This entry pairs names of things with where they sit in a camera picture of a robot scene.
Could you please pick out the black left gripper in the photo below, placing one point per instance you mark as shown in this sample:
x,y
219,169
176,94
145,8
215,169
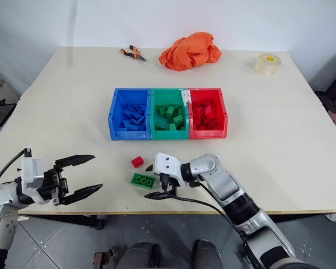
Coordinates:
x,y
51,185

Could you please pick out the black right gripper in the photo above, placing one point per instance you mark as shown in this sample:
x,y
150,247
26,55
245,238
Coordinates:
x,y
169,185

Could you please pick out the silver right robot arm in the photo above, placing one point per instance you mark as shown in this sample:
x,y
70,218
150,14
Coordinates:
x,y
229,190

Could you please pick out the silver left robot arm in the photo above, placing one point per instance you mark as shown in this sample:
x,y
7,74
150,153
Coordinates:
x,y
0,201

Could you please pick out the long green studded block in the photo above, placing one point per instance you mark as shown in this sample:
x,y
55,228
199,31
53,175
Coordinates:
x,y
142,180

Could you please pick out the small red block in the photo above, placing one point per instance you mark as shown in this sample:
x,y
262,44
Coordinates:
x,y
137,162

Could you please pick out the black table leg with caster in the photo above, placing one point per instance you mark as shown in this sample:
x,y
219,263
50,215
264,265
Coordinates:
x,y
72,221

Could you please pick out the green plastic bin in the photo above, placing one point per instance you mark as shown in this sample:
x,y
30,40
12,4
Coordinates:
x,y
168,135

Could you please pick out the blue block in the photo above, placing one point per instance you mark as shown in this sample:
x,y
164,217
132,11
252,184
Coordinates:
x,y
137,127
127,112
138,119
127,124
139,110

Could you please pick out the blue plastic bin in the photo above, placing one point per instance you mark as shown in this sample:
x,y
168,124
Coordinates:
x,y
119,134

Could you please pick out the red plastic bin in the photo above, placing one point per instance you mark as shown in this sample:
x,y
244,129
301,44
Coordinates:
x,y
207,134

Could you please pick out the dark rounded shape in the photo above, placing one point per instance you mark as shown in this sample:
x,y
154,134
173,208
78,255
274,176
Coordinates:
x,y
207,253
142,255

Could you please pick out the white torn label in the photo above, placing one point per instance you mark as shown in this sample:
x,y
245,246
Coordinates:
x,y
186,96

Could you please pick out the black mesh stand base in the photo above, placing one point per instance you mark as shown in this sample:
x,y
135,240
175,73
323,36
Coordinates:
x,y
0,115

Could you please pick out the crumpled orange cloth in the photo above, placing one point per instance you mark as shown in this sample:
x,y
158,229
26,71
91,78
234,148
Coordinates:
x,y
189,53

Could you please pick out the clear tape roll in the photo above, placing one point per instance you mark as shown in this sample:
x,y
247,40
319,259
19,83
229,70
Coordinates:
x,y
267,65

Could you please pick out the white caster wheel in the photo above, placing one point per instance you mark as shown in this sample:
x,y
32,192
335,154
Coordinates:
x,y
333,217

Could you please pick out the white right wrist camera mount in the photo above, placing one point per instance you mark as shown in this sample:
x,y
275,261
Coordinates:
x,y
166,165

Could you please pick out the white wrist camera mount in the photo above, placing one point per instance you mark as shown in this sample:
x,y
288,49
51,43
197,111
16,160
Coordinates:
x,y
166,165
30,171

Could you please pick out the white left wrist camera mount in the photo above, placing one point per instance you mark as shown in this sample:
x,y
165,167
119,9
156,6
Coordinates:
x,y
30,171

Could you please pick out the brown metal bracket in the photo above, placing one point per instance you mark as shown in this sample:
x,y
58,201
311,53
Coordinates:
x,y
105,257

